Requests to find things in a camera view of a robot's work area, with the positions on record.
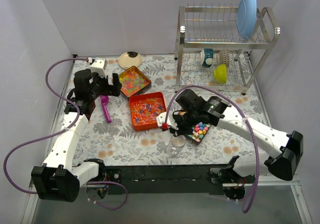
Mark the steel dish rack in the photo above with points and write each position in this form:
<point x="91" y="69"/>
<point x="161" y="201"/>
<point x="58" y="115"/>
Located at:
<point x="215" y="27"/>

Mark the orange tin of lollipops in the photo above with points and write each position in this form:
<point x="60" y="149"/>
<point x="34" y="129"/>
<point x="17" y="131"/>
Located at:
<point x="145" y="108"/>

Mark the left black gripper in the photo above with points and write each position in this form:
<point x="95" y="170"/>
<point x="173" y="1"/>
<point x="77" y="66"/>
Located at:
<point x="107" y="88"/>

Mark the blue plate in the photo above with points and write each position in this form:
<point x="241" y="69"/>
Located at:
<point x="246" y="18"/>

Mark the black base bar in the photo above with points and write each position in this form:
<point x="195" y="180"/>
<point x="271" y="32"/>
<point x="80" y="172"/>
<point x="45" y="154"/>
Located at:
<point x="174" y="179"/>

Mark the patterned beige bowl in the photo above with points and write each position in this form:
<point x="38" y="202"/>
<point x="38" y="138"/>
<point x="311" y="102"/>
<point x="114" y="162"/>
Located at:
<point x="224" y="57"/>

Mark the cream plate black spot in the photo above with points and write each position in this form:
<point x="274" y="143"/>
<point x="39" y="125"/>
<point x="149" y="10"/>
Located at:
<point x="129" y="59"/>

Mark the clear glass jar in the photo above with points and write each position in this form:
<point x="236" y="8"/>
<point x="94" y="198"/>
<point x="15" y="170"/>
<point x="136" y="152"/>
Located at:
<point x="175" y="146"/>

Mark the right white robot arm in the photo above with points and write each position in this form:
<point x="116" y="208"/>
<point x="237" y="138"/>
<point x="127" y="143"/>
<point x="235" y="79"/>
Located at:
<point x="283" y="150"/>

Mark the floral table mat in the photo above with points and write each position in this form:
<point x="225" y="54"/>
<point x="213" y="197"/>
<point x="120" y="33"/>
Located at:
<point x="118" y="144"/>

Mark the purple plastic scoop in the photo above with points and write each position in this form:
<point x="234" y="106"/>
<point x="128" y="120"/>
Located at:
<point x="104" y="100"/>

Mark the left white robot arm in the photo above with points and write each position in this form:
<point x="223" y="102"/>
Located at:
<point x="56" y="179"/>

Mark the dark tin pastel star candies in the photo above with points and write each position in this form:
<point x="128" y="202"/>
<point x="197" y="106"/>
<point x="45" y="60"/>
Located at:
<point x="199" y="131"/>

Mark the teal white bowl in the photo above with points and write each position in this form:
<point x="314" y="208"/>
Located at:
<point x="206" y="57"/>

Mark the dark tin translucent star candies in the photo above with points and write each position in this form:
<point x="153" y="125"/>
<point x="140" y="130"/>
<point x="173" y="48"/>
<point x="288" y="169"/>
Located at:
<point x="134" y="82"/>

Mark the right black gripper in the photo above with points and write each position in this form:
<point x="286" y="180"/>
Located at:
<point x="177" y="120"/>

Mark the yellow green bowl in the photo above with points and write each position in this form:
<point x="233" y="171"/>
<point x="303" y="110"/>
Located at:
<point x="220" y="74"/>

